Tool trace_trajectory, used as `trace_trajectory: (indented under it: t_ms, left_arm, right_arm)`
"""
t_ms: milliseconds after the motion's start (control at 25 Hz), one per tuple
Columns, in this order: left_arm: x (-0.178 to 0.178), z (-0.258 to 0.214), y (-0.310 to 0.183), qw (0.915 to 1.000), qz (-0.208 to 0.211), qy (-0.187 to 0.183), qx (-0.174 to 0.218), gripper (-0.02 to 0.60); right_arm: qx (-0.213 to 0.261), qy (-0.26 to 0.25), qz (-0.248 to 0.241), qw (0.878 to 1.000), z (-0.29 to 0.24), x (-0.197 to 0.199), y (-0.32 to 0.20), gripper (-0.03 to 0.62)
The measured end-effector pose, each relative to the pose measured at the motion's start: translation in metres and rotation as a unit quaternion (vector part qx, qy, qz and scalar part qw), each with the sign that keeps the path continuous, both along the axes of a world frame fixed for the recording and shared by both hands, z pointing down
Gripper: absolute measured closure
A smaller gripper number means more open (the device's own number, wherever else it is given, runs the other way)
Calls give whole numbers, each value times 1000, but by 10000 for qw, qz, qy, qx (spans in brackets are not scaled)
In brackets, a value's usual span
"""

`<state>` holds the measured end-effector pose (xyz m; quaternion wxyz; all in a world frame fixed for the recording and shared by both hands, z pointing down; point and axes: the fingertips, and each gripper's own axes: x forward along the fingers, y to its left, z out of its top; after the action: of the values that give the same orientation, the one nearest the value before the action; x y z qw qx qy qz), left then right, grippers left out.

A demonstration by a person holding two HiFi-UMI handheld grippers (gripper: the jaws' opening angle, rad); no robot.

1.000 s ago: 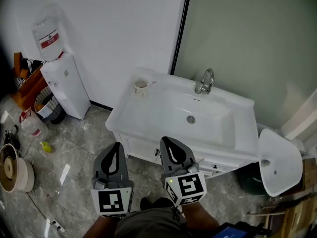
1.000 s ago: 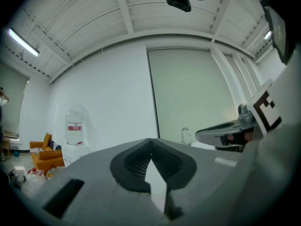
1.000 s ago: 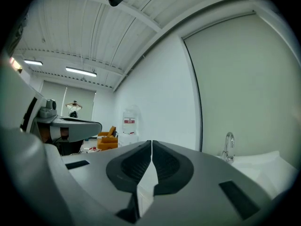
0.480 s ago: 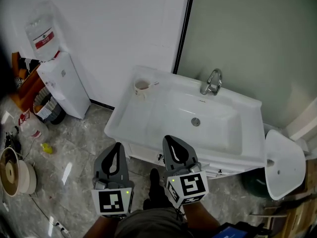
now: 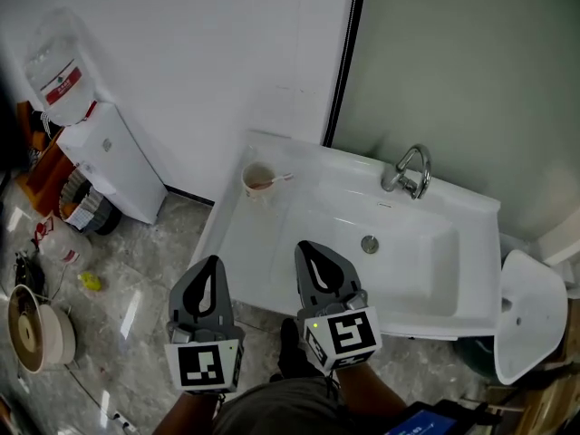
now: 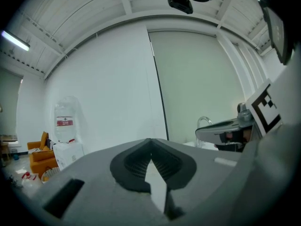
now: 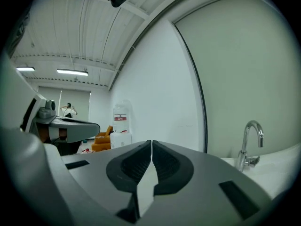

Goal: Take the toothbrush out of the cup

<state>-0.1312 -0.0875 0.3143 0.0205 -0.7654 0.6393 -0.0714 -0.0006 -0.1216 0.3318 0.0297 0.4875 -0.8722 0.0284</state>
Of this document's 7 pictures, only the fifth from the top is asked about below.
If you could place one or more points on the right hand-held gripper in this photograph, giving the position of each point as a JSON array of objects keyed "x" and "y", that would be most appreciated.
[{"x": 351, "y": 335}]

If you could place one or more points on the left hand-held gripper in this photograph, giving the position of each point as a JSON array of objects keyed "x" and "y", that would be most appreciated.
[{"x": 201, "y": 370}]

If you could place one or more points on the white cup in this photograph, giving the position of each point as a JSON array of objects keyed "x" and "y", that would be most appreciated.
[{"x": 259, "y": 190}]

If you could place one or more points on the pink toothbrush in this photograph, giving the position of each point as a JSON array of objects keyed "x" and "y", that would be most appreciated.
[{"x": 276, "y": 179}]

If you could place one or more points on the person's right forearm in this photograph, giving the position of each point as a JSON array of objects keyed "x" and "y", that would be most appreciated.
[{"x": 362, "y": 388}]

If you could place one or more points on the person's left forearm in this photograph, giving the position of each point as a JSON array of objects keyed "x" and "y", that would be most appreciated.
[{"x": 190, "y": 412}]

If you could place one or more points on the chrome sink drain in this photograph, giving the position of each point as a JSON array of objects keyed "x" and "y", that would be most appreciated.
[{"x": 370, "y": 244}]

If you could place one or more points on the person's black shoe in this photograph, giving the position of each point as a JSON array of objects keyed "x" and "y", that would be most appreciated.
[{"x": 292, "y": 351}]

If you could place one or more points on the white washbasin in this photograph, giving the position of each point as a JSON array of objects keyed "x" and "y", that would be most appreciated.
[{"x": 408, "y": 265}]

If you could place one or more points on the small yellow object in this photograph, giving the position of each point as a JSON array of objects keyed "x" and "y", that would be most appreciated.
[{"x": 90, "y": 281}]

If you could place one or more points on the chrome faucet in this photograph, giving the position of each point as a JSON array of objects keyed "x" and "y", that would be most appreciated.
[{"x": 401, "y": 175}]

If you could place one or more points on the person's grey trousers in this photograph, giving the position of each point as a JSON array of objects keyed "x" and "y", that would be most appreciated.
[{"x": 281, "y": 410}]

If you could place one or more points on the white power strip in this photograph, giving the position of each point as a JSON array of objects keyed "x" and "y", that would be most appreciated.
[{"x": 120, "y": 419}]

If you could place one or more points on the empty clear plastic bottle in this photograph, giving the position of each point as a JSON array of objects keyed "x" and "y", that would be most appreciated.
[{"x": 68, "y": 245}]

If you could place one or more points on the basket with checked cloth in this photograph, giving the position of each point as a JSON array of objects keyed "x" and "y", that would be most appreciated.
[{"x": 86, "y": 206}]

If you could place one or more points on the white water dispenser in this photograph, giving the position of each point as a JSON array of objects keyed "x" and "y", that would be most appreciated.
[{"x": 118, "y": 166}]

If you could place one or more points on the dark green bin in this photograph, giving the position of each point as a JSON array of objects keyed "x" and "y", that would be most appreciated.
[{"x": 476, "y": 356}]

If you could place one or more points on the round white fan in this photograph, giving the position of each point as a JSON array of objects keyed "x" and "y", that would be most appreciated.
[{"x": 31, "y": 333}]

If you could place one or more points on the blue screen device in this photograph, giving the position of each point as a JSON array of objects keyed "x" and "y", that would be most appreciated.
[{"x": 421, "y": 424}]

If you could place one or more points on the orange wooden box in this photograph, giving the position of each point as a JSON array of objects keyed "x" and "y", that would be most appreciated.
[{"x": 45, "y": 170}]

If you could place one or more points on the brown cardboard box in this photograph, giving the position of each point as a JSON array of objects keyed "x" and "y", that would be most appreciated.
[{"x": 553, "y": 401}]

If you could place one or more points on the large clear water jug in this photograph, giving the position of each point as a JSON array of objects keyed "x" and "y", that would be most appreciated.
[{"x": 59, "y": 75}]

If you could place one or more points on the white ceramic pedestal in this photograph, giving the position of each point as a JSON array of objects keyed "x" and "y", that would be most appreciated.
[{"x": 530, "y": 306}]

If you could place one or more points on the black door frame strip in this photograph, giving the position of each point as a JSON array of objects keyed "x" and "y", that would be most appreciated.
[{"x": 344, "y": 61}]

